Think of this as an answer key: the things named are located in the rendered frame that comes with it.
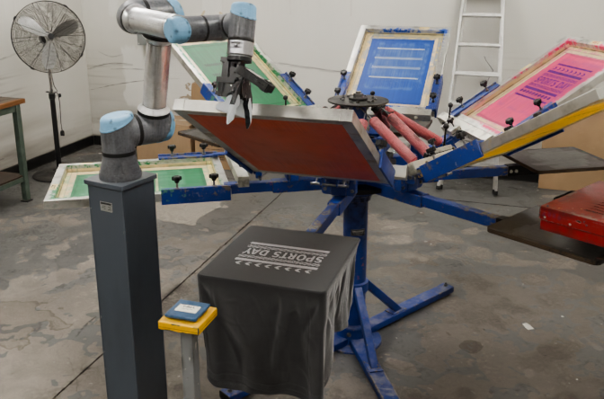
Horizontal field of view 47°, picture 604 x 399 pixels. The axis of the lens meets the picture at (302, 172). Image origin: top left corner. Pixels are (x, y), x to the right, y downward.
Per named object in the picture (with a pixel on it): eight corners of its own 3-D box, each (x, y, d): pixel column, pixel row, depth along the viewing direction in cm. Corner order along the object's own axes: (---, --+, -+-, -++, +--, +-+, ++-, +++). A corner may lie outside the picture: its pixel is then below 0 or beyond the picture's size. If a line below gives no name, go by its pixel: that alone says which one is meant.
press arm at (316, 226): (279, 294, 238) (279, 278, 236) (263, 291, 239) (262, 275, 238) (361, 188, 351) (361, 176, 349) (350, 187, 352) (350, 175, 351)
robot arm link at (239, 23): (246, 8, 205) (263, 4, 199) (243, 46, 206) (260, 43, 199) (224, 3, 201) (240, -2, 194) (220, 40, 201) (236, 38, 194)
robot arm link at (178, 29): (100, -3, 227) (175, 11, 192) (131, -4, 234) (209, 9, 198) (102, 33, 231) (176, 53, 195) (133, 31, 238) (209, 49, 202)
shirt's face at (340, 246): (324, 293, 219) (324, 291, 219) (197, 275, 232) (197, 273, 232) (359, 238, 263) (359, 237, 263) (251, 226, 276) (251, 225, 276)
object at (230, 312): (324, 412, 230) (324, 293, 218) (199, 387, 244) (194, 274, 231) (326, 406, 233) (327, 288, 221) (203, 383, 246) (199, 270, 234)
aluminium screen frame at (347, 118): (351, 121, 203) (353, 109, 204) (172, 110, 220) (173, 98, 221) (390, 184, 277) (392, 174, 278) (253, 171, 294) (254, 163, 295)
